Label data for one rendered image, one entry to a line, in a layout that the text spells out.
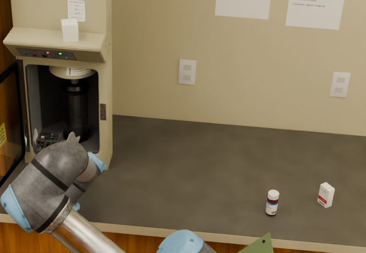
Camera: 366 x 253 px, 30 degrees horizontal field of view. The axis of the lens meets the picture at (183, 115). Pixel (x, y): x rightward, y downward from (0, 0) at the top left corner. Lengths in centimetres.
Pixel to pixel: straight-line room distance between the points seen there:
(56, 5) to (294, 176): 110
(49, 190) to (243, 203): 98
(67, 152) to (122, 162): 95
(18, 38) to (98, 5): 28
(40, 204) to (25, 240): 86
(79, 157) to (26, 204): 18
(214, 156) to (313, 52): 58
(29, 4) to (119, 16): 53
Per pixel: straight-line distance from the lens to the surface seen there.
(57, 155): 171
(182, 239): 181
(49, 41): 229
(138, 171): 262
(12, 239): 257
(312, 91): 289
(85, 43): 226
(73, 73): 245
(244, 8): 271
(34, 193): 170
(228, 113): 293
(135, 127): 287
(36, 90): 261
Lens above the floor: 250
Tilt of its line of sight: 32 degrees down
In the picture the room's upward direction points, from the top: 3 degrees clockwise
